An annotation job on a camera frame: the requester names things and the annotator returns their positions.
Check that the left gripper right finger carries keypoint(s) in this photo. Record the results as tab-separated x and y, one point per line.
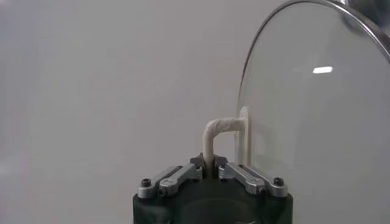
243	176

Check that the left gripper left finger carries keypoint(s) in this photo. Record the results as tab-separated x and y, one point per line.
179	178

